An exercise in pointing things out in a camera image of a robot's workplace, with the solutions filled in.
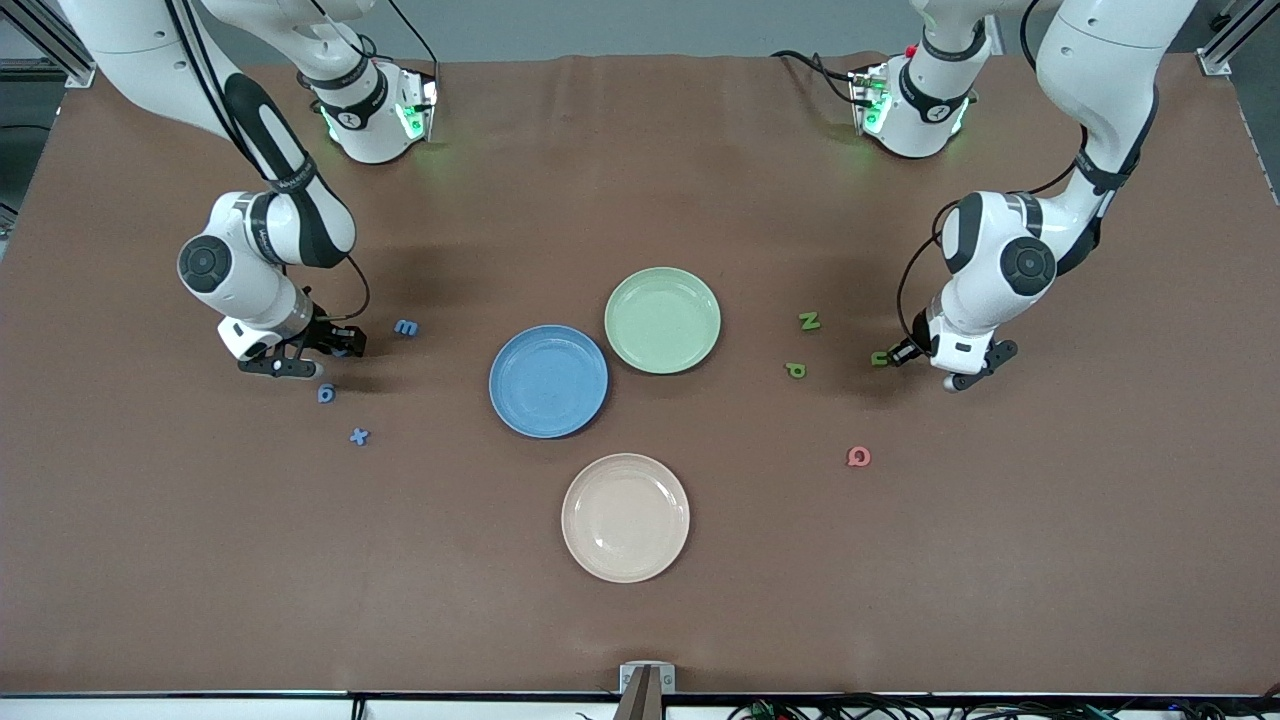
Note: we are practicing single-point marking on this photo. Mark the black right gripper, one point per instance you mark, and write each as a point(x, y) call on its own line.
point(326, 335)

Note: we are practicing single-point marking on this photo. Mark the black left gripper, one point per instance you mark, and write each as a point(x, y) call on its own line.
point(912, 349)

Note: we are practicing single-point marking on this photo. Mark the blue foam letter g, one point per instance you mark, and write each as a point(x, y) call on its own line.
point(326, 393)

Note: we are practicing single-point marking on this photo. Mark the blue foam letter m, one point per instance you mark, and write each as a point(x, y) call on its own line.
point(406, 327)

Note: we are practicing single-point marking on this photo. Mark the green foam letter N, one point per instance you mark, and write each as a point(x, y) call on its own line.
point(808, 321)

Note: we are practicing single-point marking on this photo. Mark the green foam letter P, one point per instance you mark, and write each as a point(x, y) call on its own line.
point(796, 371)

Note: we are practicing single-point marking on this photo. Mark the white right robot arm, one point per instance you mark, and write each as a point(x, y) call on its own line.
point(250, 290)

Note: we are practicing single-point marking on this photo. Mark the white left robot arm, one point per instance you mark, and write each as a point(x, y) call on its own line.
point(1100, 60)

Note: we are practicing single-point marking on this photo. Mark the pink foam letter Q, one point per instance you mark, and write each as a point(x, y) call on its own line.
point(850, 457)

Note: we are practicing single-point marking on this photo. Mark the blue plate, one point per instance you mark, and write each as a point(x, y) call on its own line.
point(548, 381)

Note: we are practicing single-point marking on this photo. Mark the green plate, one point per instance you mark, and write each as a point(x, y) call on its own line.
point(662, 320)

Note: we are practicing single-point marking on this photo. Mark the beige plate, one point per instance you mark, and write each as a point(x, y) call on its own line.
point(625, 518)

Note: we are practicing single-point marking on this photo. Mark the brown table cover sheet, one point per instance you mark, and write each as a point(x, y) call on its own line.
point(640, 620)

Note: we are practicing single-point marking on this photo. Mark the aluminium frame post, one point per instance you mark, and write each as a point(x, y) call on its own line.
point(82, 72)
point(1215, 62)

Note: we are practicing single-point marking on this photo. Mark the white table edge rail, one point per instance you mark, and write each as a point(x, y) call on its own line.
point(200, 710)

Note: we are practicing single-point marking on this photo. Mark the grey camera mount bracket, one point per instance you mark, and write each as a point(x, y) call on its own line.
point(647, 700)

